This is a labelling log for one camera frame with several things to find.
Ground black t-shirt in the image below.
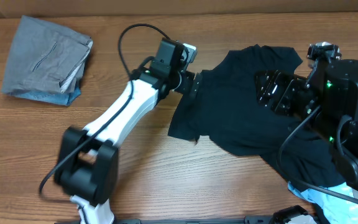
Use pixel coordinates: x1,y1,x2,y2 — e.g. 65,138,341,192
168,45,345,187

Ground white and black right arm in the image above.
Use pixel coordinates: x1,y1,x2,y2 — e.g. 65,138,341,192
254,59,358,191

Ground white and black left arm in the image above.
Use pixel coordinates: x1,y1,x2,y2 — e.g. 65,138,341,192
52,54,195,223

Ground folded blue garment under shorts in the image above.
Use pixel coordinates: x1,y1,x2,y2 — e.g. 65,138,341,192
9,82,81,106

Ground light blue t-shirt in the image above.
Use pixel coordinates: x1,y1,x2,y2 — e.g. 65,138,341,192
288,182,358,224

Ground folded grey shorts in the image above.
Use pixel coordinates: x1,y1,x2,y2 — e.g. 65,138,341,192
1,16,93,94

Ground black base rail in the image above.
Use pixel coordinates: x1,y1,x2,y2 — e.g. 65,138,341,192
54,205,319,224

